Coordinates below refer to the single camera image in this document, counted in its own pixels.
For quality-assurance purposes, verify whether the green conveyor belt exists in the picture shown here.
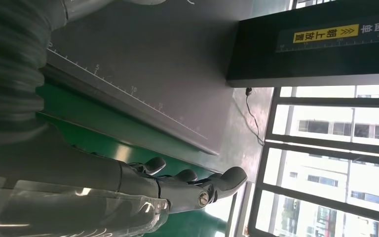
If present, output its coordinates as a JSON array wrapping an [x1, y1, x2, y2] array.
[[36, 83, 240, 237]]

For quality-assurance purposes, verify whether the grey inbound machine weighing platform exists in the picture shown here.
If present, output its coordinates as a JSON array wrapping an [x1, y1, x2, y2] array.
[[42, 0, 292, 175]]

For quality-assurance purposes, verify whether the black overhead scanner head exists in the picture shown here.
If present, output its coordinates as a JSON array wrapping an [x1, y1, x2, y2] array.
[[226, 0, 379, 88]]

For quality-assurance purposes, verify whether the yellow label sticker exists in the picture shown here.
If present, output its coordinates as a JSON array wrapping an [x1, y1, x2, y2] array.
[[293, 24, 360, 44]]

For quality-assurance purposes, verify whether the thin black cable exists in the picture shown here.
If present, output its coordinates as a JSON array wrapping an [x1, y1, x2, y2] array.
[[244, 87, 265, 147]]

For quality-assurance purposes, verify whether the dark window frame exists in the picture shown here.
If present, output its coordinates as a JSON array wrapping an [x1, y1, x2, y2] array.
[[233, 0, 379, 237]]

